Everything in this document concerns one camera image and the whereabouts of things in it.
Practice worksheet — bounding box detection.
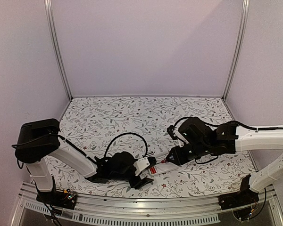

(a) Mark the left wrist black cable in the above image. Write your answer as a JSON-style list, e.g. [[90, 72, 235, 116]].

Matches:
[[103, 132, 149, 161]]

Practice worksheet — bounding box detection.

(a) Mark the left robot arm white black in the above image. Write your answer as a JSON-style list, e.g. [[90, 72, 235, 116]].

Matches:
[[12, 118, 156, 204]]

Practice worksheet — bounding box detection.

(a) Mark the red orange battery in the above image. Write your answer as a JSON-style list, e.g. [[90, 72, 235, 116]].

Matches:
[[150, 167, 156, 174]]

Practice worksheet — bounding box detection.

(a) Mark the aluminium frame post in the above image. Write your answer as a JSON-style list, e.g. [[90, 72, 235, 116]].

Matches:
[[44, 0, 73, 101], [222, 0, 250, 102]]

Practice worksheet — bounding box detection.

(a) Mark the floral patterned table mat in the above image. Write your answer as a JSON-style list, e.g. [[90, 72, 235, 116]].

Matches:
[[46, 97, 255, 198]]

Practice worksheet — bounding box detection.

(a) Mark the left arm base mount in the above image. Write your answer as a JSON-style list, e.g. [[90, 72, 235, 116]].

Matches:
[[36, 189, 77, 210]]

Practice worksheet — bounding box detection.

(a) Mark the front aluminium rail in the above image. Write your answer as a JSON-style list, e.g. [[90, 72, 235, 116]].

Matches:
[[13, 190, 283, 226]]

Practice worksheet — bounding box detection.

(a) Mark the right aluminium frame post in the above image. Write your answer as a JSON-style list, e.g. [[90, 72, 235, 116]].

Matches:
[[222, 0, 250, 102]]

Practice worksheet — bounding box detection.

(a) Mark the small white remote control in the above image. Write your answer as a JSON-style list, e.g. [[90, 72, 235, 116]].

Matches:
[[145, 149, 168, 158]]

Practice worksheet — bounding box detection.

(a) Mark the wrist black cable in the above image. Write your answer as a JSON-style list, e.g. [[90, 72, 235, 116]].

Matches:
[[103, 132, 149, 161], [173, 117, 217, 132]]

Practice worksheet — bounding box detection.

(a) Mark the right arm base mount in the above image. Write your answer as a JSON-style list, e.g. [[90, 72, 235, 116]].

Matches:
[[218, 175, 259, 221]]

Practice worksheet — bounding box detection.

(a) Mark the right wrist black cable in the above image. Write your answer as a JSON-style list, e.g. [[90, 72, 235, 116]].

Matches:
[[173, 117, 217, 132]]

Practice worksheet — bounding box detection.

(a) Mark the left aluminium frame post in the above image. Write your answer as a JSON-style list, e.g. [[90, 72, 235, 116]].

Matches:
[[44, 0, 73, 101]]

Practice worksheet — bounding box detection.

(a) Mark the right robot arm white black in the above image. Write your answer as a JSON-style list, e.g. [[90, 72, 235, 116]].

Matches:
[[166, 117, 283, 205]]

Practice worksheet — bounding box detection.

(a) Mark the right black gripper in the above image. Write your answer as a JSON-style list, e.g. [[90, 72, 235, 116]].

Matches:
[[166, 142, 210, 166]]

